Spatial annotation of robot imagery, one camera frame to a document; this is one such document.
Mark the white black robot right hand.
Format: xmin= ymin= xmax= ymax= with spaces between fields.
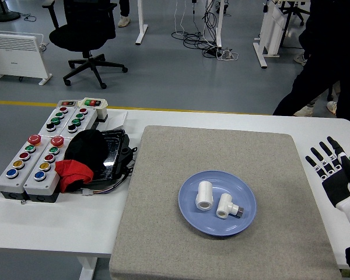
xmin=305 ymin=136 xmax=350 ymax=222

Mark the white tee pipe fitting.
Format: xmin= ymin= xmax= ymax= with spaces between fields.
xmin=215 ymin=192 xmax=245 ymax=219

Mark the white straight pipe coupling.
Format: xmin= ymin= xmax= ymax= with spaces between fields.
xmin=195 ymin=180 xmax=214 ymax=211

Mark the blue round plate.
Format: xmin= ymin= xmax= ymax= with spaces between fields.
xmin=178 ymin=170 xmax=257 ymax=237

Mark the standing person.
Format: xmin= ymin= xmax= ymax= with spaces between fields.
xmin=272 ymin=0 xmax=350 ymax=128

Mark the grey-brown table mat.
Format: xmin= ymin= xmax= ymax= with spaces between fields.
xmin=108 ymin=125 xmax=344 ymax=280

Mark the white desk leg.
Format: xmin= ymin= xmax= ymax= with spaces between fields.
xmin=135 ymin=0 xmax=149 ymax=46
xmin=214 ymin=0 xmax=224 ymax=48

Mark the black plastic tray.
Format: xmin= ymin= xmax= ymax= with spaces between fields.
xmin=90 ymin=129 xmax=138 ymax=187

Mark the white paper sheet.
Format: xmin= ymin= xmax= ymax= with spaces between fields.
xmin=106 ymin=111 xmax=129 ymax=131

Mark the black cloth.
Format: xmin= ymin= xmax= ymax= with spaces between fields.
xmin=63 ymin=129 xmax=109 ymax=179

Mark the white table leg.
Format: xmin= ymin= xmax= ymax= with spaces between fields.
xmin=77 ymin=256 xmax=99 ymax=280

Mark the red cloth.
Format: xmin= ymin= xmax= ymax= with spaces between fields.
xmin=54 ymin=159 xmax=94 ymax=193

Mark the walking person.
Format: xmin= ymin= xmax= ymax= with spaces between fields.
xmin=118 ymin=0 xmax=132 ymax=28

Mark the black office chair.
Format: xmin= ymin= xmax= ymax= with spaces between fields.
xmin=42 ymin=0 xmax=128 ymax=90

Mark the five-button control box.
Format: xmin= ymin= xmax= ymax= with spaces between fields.
xmin=0 ymin=134 xmax=52 ymax=201
xmin=23 ymin=136 xmax=74 ymax=202

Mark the white panel heater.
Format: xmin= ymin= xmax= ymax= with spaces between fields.
xmin=0 ymin=30 xmax=53 ymax=86

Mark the black fan stand base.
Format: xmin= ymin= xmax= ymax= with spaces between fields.
xmin=0 ymin=0 xmax=21 ymax=23

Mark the white desk frame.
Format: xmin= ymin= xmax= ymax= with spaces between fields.
xmin=253 ymin=0 xmax=307 ymax=69

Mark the floor cable bundle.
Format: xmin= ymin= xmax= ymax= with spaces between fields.
xmin=171 ymin=0 xmax=240 ymax=62

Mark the white green-red switch box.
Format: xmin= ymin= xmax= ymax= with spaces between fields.
xmin=77 ymin=97 xmax=109 ymax=122

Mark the white connector with wires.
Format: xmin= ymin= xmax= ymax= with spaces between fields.
xmin=81 ymin=174 xmax=130 ymax=197

